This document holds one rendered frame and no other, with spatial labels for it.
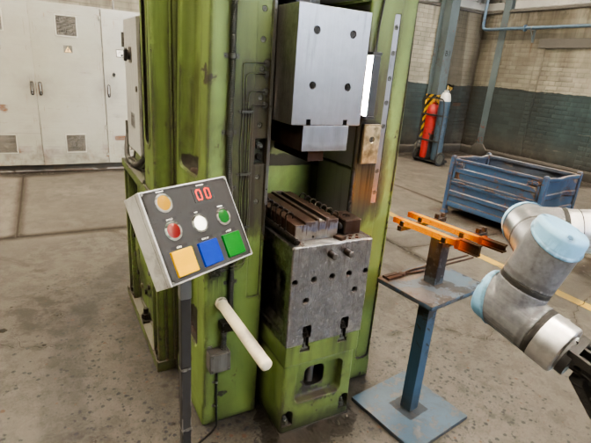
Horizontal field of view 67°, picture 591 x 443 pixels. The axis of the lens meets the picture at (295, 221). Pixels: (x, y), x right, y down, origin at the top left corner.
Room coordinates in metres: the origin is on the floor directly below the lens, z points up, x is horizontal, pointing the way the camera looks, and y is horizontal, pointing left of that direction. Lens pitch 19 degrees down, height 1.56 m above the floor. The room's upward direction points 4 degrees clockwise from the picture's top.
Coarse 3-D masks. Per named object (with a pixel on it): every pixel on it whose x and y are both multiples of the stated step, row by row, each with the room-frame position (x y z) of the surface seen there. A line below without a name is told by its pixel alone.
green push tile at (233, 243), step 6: (228, 234) 1.33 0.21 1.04; (234, 234) 1.35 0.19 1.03; (228, 240) 1.32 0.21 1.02; (234, 240) 1.34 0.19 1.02; (240, 240) 1.36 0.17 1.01; (228, 246) 1.31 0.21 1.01; (234, 246) 1.33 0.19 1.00; (240, 246) 1.34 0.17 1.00; (228, 252) 1.30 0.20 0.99; (234, 252) 1.31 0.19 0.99; (240, 252) 1.33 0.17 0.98
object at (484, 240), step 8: (408, 216) 1.94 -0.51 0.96; (416, 216) 1.91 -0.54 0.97; (424, 216) 1.89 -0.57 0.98; (432, 224) 1.84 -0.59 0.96; (440, 224) 1.81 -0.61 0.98; (448, 224) 1.80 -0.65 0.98; (456, 232) 1.74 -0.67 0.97; (464, 232) 1.72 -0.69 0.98; (472, 240) 1.68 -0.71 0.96; (480, 240) 1.65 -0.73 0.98; (488, 240) 1.63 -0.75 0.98; (496, 248) 1.61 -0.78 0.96; (504, 248) 1.59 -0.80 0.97
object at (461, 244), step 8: (408, 224) 1.79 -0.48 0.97; (416, 224) 1.77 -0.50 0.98; (424, 232) 1.72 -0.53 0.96; (432, 232) 1.69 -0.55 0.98; (440, 232) 1.69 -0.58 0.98; (448, 240) 1.63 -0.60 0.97; (456, 240) 1.60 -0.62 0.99; (464, 240) 1.59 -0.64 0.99; (456, 248) 1.59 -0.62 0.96; (464, 248) 1.58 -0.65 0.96; (472, 248) 1.56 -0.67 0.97; (480, 248) 1.54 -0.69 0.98
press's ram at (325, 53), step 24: (288, 24) 1.66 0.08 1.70; (312, 24) 1.63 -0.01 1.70; (336, 24) 1.68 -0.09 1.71; (360, 24) 1.73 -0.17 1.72; (288, 48) 1.65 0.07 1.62; (312, 48) 1.64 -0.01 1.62; (336, 48) 1.68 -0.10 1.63; (360, 48) 1.74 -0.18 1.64; (288, 72) 1.64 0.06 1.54; (312, 72) 1.64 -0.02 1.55; (336, 72) 1.69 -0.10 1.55; (360, 72) 1.74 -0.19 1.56; (288, 96) 1.63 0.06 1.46; (312, 96) 1.64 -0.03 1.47; (336, 96) 1.69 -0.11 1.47; (360, 96) 1.75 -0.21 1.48; (288, 120) 1.62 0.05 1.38; (312, 120) 1.65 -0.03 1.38; (336, 120) 1.70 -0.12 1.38
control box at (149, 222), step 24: (144, 192) 1.20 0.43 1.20; (168, 192) 1.26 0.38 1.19; (192, 192) 1.32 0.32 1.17; (216, 192) 1.39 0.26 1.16; (144, 216) 1.16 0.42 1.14; (168, 216) 1.21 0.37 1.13; (192, 216) 1.27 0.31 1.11; (216, 216) 1.34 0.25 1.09; (144, 240) 1.17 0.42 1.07; (168, 240) 1.17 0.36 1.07; (192, 240) 1.23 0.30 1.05; (168, 264) 1.13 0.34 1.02; (216, 264) 1.25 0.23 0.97
